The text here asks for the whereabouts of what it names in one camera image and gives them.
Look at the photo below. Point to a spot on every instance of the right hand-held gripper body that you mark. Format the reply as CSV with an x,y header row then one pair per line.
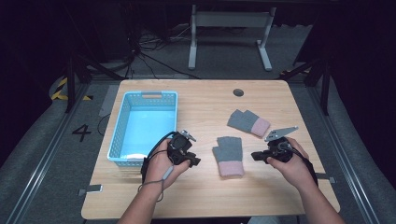
x,y
278,149

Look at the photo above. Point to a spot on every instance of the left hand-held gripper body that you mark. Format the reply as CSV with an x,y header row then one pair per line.
x,y
178,146

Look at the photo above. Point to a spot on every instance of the grey fingerless glove pink cuff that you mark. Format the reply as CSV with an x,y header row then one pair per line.
x,y
246,121
230,152

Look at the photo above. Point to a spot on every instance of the light blue plastic basket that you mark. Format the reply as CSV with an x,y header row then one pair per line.
x,y
146,130

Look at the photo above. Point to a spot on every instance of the person's right hand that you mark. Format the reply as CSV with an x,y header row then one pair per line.
x,y
297,169

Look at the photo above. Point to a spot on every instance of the person's left hand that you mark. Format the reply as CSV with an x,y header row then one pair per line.
x,y
157,169

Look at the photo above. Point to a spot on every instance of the round grey table grommet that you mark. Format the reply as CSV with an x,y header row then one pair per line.
x,y
238,92

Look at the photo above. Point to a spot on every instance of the black metal stand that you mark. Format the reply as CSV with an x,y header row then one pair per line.
x,y
71,84
325,87

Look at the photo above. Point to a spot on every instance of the grey floor tape strip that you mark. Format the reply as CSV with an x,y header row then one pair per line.
x,y
109,99

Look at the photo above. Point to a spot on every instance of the yellow black hazard tape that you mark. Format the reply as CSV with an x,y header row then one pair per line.
x,y
59,90

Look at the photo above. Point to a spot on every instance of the small metal table bracket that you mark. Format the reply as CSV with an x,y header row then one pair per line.
x,y
328,179
93,188

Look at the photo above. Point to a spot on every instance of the aluminium floor rail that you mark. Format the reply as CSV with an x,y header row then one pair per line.
x,y
46,155
345,155

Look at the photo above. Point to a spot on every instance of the white metal desk frame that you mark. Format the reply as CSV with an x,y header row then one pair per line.
x,y
230,19

